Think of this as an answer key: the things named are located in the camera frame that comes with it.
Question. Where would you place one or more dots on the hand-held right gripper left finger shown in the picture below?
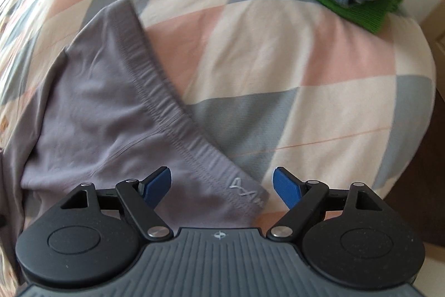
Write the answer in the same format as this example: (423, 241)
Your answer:
(158, 184)

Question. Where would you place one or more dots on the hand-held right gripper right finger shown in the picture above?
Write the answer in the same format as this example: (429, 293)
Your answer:
(286, 187)

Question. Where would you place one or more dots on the lavender elastic waist pants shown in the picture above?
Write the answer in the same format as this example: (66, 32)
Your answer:
(87, 109)

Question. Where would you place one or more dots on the pink grey checkered quilt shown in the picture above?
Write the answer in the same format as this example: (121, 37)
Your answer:
(278, 57)

